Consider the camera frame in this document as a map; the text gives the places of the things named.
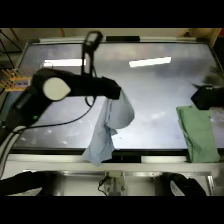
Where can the silver frame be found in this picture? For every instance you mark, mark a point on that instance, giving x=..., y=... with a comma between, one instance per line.
x=83, y=166

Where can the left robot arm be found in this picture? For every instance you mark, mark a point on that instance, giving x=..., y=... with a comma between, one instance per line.
x=36, y=96

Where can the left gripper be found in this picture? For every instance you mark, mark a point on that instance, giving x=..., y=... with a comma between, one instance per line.
x=111, y=89

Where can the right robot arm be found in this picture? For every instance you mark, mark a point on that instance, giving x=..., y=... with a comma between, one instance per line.
x=208, y=97

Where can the light blue shirt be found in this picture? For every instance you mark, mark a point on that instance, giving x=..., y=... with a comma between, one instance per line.
x=103, y=140

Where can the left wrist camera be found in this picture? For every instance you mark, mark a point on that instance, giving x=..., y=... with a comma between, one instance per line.
x=92, y=38

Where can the green shirt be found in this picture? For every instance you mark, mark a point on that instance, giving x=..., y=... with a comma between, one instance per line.
x=198, y=133

